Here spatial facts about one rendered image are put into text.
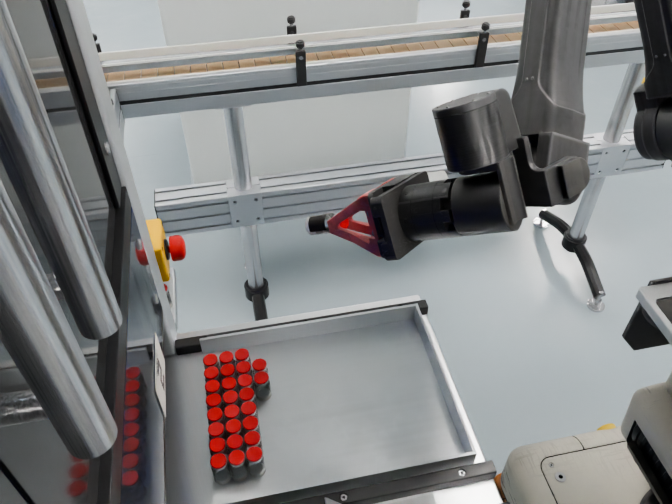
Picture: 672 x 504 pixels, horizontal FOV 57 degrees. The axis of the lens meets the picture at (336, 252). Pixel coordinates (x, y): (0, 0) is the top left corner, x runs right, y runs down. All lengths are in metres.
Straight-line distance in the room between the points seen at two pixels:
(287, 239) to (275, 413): 1.57
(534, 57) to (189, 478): 0.65
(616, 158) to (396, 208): 1.60
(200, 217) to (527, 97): 1.31
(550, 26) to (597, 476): 1.20
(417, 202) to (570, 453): 1.14
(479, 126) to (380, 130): 1.92
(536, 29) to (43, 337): 0.55
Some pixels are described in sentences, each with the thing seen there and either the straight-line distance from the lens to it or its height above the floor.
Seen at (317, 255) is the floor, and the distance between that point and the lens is 2.36.
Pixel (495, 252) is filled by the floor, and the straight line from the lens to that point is 2.45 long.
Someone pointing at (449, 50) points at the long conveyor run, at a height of 0.93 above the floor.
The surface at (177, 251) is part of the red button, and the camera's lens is 0.97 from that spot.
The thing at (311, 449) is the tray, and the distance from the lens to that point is 0.88.
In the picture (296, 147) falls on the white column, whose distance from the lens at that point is 2.43.
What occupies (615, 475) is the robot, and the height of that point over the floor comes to 0.28.
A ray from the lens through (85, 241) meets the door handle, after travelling 0.27.
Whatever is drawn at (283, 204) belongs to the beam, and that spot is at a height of 0.50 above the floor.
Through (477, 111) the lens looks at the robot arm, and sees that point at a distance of 0.56.
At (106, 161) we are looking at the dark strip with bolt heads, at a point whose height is 1.28.
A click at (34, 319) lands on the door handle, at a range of 0.21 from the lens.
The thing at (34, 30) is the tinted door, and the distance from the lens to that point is 0.55.
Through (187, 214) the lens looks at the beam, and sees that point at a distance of 1.81.
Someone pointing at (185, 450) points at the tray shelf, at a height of 0.88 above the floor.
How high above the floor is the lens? 1.66
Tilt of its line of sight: 44 degrees down
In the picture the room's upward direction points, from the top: straight up
